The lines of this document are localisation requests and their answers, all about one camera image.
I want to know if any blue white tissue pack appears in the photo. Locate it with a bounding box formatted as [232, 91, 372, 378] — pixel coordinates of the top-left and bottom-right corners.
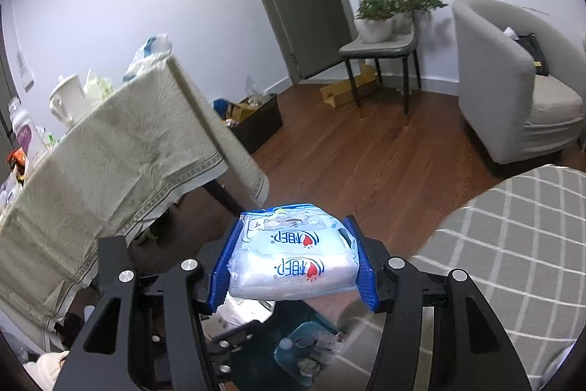
[227, 203, 360, 302]

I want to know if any teal trash bin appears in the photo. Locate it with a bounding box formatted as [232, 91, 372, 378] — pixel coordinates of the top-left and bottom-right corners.
[200, 298, 368, 391]

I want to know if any person's left hand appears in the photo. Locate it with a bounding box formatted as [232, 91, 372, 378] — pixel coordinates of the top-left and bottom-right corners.
[24, 351, 68, 391]

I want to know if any beige patterned tablecloth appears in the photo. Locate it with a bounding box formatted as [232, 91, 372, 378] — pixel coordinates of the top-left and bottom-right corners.
[1, 56, 269, 348]

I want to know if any grey checked round tablecloth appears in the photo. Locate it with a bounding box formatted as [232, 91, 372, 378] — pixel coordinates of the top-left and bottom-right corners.
[338, 163, 586, 391]

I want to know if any black storage box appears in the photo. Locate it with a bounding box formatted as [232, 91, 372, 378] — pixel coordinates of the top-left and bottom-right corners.
[212, 93, 283, 154]

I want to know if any cardboard box on floor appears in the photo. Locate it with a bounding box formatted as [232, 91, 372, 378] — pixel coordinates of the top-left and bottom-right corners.
[320, 63, 378, 108]

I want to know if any white bottle purple label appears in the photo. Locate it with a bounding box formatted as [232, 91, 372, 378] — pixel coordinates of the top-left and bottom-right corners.
[8, 97, 47, 164]

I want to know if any white kettle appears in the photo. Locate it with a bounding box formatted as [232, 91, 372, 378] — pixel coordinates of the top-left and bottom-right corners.
[49, 73, 92, 130]

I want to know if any white plastic bag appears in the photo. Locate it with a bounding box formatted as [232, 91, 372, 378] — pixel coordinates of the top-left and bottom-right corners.
[122, 34, 173, 83]

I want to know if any potted green plant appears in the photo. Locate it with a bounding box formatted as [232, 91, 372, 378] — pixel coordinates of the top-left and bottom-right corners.
[355, 0, 448, 45]

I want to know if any black handbag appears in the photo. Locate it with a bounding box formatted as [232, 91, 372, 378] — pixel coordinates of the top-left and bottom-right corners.
[504, 27, 549, 76]

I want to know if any grey dining chair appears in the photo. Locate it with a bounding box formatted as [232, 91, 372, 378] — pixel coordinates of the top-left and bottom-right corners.
[339, 0, 421, 113]

